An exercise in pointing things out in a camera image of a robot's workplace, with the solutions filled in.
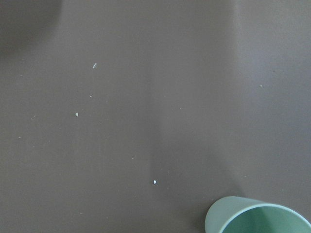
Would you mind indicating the mint green plastic cup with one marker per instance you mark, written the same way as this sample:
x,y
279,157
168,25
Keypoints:
x,y
242,215

